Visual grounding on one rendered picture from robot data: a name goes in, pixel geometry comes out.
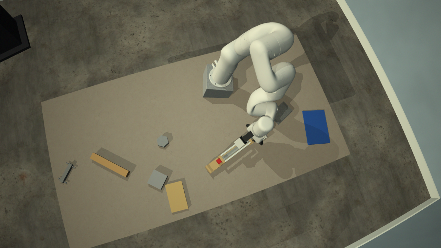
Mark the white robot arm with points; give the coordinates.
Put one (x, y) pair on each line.
(264, 43)

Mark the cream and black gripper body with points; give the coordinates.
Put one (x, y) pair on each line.
(257, 139)

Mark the blue flat rectangular slab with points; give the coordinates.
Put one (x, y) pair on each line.
(316, 127)

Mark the grey bar with cross pins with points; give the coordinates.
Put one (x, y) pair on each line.
(66, 172)

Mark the tan wooden batten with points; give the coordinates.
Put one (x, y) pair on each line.
(109, 164)

